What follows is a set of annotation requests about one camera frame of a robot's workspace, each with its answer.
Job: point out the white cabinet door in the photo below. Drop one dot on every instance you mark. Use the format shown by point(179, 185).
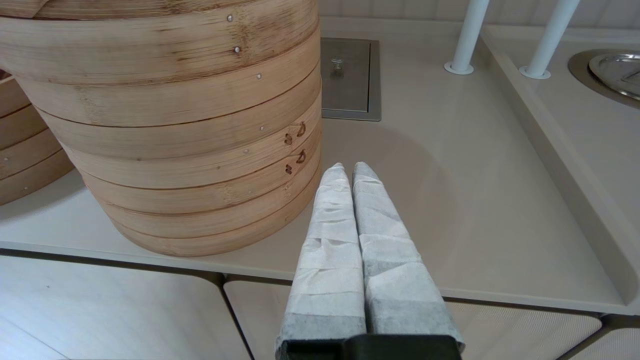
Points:
point(525, 335)
point(620, 350)
point(100, 315)

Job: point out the wide bamboo steamer stack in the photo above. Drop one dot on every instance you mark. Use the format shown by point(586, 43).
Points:
point(175, 175)

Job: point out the white slanted metal pole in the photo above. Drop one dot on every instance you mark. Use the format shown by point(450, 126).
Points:
point(472, 30)
point(552, 35)

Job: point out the stainless steel inset counter panel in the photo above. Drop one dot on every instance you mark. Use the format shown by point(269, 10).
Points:
point(350, 87)

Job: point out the round stainless steel lid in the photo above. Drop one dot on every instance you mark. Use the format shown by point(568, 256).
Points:
point(617, 75)

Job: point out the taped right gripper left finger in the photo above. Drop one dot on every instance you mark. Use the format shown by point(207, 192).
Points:
point(327, 280)

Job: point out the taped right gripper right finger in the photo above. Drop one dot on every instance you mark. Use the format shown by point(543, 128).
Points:
point(400, 290)

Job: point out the short bamboo steamer stack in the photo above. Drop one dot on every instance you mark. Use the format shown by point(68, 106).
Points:
point(25, 150)

